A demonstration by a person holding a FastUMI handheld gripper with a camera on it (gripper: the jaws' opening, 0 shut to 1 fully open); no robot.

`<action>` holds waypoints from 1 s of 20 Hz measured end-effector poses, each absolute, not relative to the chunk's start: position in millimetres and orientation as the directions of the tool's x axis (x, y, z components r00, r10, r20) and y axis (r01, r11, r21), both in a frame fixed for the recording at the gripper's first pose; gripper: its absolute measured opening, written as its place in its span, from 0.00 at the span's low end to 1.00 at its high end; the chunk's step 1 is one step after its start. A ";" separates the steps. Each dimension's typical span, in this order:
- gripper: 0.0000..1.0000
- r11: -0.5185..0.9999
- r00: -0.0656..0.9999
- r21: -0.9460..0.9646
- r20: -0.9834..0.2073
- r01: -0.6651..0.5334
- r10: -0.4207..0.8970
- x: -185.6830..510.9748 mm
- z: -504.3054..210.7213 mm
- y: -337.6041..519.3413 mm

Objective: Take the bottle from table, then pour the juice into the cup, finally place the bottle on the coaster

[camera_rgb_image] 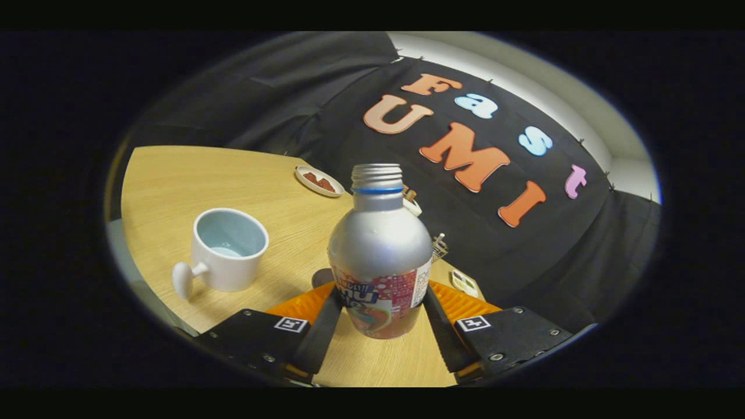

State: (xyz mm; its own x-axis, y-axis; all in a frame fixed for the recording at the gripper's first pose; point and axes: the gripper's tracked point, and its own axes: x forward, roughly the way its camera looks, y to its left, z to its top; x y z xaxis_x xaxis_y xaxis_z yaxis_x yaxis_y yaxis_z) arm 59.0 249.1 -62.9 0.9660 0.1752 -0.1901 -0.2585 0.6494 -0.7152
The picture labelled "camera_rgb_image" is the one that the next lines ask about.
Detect wooden table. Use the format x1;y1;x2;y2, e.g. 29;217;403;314
119;145;495;388

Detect white cup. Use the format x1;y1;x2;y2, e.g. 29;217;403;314
172;208;270;301

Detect silver juice bottle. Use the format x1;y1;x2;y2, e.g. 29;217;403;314
327;164;434;340

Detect white round plate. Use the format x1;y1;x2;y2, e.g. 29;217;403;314
295;165;345;198

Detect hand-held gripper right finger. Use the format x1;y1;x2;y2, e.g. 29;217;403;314
424;280;577;385

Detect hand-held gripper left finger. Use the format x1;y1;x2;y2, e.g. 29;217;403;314
195;282;344;385

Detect white divided snack tray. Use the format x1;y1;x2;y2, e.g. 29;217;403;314
451;269;480;299

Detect red-brown food pieces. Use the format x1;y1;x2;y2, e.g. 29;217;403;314
303;172;336;193

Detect black backdrop cloth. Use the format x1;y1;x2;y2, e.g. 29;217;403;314
125;32;661;335

